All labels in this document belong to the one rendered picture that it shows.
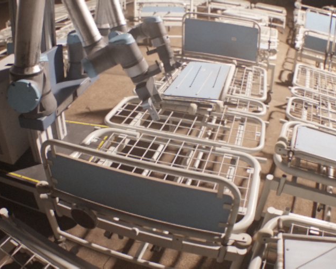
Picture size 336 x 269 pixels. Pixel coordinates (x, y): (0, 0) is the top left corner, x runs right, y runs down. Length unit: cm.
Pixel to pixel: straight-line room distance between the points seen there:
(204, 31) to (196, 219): 204
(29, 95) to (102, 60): 31
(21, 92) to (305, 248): 118
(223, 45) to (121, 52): 177
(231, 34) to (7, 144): 204
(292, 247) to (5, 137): 149
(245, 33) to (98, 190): 203
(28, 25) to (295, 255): 123
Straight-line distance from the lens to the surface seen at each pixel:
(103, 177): 106
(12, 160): 179
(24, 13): 112
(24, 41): 114
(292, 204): 206
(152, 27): 155
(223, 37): 278
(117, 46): 113
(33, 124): 142
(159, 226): 109
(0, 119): 166
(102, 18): 180
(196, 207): 100
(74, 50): 173
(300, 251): 106
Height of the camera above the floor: 134
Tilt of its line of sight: 31 degrees down
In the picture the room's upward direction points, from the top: straight up
